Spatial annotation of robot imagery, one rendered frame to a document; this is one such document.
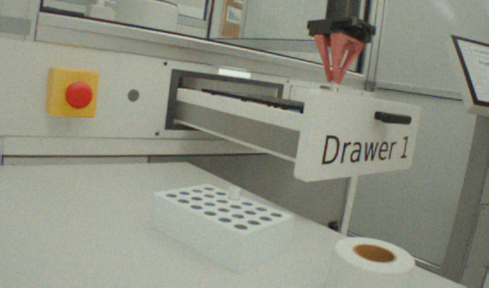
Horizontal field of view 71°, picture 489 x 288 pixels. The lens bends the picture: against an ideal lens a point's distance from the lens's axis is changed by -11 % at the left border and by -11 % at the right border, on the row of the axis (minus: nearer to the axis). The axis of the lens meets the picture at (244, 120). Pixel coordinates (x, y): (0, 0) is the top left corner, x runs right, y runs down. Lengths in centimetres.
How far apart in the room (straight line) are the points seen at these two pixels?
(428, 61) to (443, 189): 74
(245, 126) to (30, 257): 34
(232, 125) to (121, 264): 31
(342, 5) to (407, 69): 181
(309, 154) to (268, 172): 48
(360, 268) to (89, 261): 22
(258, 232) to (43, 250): 19
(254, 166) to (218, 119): 30
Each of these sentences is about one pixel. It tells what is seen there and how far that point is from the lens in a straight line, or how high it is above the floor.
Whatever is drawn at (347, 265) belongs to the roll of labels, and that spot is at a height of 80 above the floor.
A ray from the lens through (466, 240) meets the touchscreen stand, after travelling 156.
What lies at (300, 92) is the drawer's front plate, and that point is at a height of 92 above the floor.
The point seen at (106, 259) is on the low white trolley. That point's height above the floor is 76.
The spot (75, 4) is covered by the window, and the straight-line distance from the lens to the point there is 66.
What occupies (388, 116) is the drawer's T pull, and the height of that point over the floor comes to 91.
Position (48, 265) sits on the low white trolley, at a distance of 34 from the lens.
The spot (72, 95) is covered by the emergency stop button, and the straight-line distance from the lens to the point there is 57.
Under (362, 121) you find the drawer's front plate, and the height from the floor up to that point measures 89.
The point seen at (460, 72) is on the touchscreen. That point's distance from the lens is 138.
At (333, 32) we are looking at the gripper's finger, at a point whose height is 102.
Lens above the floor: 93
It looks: 6 degrees down
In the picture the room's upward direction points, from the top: 8 degrees clockwise
